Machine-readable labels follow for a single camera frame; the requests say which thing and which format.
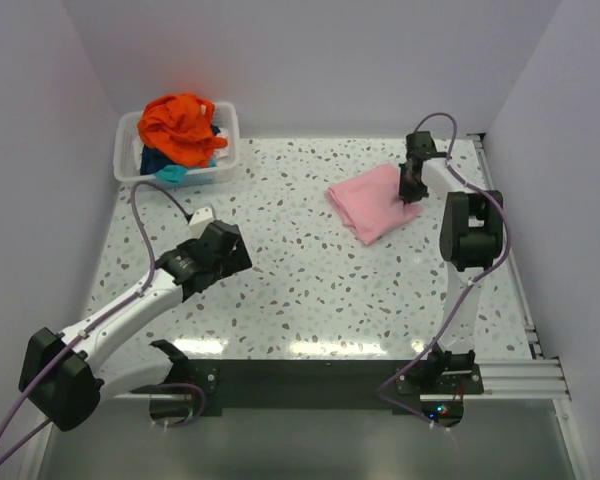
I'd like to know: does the teal t shirt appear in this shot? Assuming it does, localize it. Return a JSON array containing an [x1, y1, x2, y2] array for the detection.
[[153, 164, 189, 186]]

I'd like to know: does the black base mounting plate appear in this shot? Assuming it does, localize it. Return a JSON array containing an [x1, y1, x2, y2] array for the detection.
[[147, 357, 484, 426]]

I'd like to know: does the white plastic laundry basket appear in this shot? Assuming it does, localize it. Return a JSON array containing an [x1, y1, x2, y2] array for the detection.
[[113, 101, 240, 188]]

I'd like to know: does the dark blue t shirt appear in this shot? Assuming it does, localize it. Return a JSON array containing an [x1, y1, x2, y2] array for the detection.
[[140, 146, 174, 176]]

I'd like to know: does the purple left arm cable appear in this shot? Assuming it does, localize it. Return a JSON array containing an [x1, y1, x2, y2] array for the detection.
[[0, 180, 194, 479]]

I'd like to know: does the pink t shirt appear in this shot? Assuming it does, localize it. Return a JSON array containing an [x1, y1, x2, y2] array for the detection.
[[325, 164, 421, 246]]

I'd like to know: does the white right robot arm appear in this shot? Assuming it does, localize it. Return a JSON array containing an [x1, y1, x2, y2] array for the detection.
[[399, 131, 504, 393]]

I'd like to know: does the orange t shirt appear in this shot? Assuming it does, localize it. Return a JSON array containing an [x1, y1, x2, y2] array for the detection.
[[137, 93, 228, 168]]

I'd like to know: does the white garment in basket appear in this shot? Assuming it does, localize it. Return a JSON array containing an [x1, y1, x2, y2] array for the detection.
[[208, 125, 231, 168]]

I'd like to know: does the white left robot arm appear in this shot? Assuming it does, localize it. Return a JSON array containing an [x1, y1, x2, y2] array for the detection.
[[19, 220, 252, 432]]

